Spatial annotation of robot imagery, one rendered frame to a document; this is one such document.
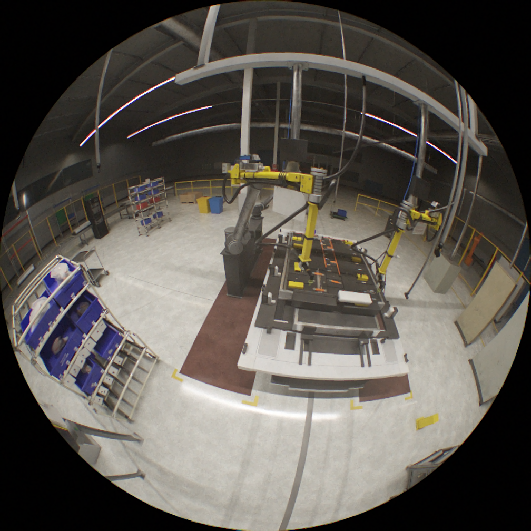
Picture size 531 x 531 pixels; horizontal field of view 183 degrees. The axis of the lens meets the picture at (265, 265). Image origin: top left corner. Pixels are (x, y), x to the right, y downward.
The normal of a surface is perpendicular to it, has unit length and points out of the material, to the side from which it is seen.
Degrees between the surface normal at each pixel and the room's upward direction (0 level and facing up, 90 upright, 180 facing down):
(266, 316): 0
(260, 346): 0
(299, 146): 90
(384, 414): 0
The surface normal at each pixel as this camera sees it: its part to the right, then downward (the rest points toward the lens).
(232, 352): 0.04, -0.81
